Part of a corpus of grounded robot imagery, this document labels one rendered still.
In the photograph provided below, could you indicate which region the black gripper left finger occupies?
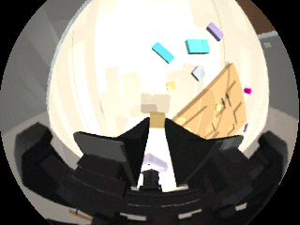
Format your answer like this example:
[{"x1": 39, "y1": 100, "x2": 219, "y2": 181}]
[{"x1": 72, "y1": 116, "x2": 150, "y2": 188}]

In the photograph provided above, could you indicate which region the magenta block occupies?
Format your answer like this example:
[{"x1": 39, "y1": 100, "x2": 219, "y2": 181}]
[{"x1": 243, "y1": 87, "x2": 252, "y2": 94}]

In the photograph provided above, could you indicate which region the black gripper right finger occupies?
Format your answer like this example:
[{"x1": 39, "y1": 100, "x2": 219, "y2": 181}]
[{"x1": 164, "y1": 117, "x2": 245, "y2": 188}]

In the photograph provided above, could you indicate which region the purple rectangular block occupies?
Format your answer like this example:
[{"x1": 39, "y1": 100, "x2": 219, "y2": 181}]
[{"x1": 205, "y1": 22, "x2": 224, "y2": 41}]

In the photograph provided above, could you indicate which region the teal flat bar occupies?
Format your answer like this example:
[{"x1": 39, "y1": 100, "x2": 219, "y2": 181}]
[{"x1": 151, "y1": 42, "x2": 175, "y2": 64}]

